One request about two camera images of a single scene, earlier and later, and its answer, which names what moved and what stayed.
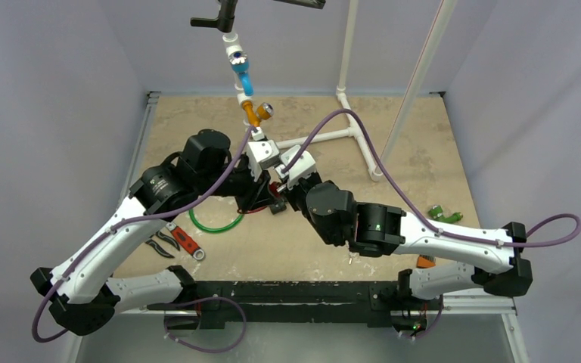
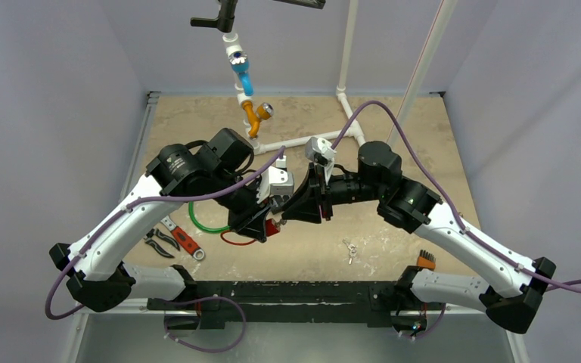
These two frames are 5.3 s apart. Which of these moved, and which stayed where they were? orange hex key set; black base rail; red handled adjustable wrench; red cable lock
Moved: red cable lock
Stayed: black base rail; red handled adjustable wrench; orange hex key set
